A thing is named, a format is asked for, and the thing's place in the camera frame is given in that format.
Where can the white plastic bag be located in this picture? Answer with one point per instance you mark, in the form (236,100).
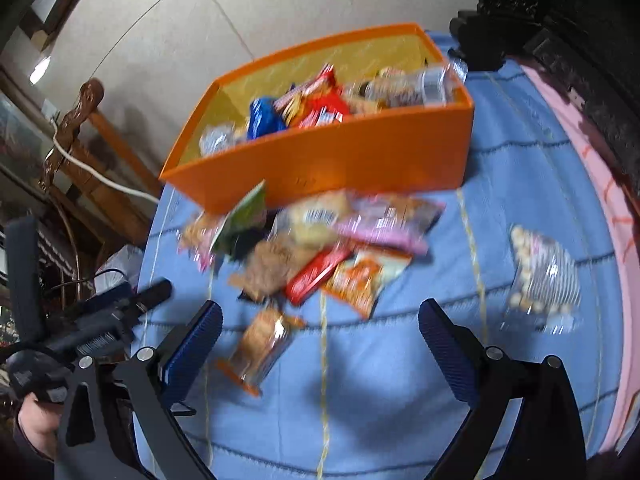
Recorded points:
(122,262)

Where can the pink sheet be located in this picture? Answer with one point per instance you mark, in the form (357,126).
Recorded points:
(615,210)

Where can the clear biscuit packet orange edge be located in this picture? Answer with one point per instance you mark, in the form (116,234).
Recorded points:
(260,345)

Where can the pile of snack packets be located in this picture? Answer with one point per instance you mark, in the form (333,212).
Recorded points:
(310,265)

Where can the blue cookie packet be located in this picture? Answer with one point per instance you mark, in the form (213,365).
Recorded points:
(262,117)

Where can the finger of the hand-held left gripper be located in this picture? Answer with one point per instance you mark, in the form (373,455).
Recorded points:
(154,295)

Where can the blue quilted blanket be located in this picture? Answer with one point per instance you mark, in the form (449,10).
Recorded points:
(380,370)

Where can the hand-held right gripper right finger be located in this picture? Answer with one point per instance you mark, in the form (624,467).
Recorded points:
(445,350)

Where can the dark wooden frame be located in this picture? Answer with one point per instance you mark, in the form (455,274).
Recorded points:
(20,20)

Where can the clear packet of round cookies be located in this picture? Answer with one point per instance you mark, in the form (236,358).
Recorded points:
(537,270)

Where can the person's left hand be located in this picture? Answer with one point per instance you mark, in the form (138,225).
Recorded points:
(37,425)

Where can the orange box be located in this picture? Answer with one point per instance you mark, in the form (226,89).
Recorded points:
(350,160)

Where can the wooden chair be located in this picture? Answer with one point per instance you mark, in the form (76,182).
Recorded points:
(100,170)

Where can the dark carved wooden headboard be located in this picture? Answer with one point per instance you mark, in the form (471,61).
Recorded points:
(575,10)

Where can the heap of mixed snack packets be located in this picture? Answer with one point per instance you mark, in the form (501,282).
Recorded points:
(320,102)

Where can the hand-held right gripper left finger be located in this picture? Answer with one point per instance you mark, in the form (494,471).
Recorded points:
(195,345)

